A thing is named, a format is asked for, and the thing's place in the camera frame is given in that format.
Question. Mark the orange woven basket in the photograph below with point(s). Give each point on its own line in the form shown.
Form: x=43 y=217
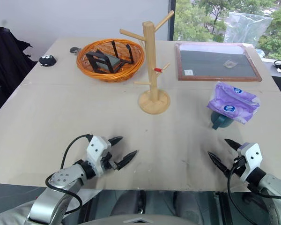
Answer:
x=84 y=65

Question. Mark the wood-framed blackboard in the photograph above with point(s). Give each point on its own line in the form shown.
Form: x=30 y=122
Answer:
x=210 y=61

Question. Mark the dark teal cup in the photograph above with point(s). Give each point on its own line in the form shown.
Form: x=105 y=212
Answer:
x=221 y=122

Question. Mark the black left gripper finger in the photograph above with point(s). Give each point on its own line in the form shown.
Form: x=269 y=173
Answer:
x=115 y=140
x=126 y=159

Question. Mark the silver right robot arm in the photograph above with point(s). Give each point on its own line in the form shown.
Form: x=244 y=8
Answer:
x=272 y=185

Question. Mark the purple tissue pack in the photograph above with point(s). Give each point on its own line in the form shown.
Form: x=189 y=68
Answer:
x=231 y=100

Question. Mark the black jacket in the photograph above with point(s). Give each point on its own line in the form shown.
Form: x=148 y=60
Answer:
x=7 y=61

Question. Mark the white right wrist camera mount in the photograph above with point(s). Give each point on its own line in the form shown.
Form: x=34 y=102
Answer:
x=251 y=157

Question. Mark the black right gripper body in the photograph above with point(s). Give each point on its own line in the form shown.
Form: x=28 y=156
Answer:
x=238 y=167

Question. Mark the clear plastic bag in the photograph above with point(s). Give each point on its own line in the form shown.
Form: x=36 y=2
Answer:
x=246 y=28

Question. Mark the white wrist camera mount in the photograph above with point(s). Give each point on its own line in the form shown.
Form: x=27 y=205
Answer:
x=96 y=150
x=251 y=157

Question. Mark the black round dotted object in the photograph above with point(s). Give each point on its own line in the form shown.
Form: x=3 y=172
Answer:
x=47 y=61

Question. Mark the small grey tape roll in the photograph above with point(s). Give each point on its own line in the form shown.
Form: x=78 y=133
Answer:
x=74 y=50

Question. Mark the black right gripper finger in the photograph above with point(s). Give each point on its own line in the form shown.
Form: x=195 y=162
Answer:
x=220 y=164
x=234 y=145

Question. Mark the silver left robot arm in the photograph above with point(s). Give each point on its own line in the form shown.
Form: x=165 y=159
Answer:
x=61 y=177

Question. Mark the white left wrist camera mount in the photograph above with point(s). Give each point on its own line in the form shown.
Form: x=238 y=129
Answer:
x=96 y=150

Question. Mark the dark window frame post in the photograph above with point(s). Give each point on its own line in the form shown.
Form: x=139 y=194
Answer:
x=171 y=18

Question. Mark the small clear bottle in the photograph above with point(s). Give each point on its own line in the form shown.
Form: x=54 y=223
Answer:
x=260 y=52

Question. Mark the grey robot torso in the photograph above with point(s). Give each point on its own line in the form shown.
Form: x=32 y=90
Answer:
x=138 y=220

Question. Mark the white label sticker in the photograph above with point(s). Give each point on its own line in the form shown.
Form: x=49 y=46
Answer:
x=188 y=72

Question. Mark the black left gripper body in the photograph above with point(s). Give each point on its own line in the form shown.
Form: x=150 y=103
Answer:
x=107 y=162

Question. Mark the wooden mug tree stand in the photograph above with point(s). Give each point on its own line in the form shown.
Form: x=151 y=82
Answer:
x=151 y=70

